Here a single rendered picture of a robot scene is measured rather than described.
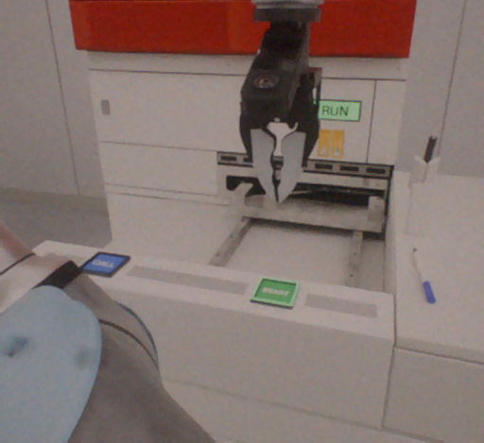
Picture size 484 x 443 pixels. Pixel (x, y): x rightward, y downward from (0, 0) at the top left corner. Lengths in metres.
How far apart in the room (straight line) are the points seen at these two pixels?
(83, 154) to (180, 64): 2.23
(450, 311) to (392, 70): 0.61
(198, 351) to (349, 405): 0.21
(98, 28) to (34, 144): 2.42
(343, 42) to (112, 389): 0.90
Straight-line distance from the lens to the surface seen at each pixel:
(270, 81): 0.41
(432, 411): 0.62
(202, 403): 0.70
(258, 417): 0.68
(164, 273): 0.66
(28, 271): 0.34
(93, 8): 1.22
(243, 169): 1.15
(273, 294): 0.59
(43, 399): 0.20
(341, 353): 0.57
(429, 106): 2.59
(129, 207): 1.37
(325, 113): 1.08
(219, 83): 1.14
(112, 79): 1.27
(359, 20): 1.01
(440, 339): 0.56
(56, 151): 3.47
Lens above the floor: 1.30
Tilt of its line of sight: 23 degrees down
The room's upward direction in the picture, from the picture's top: straight up
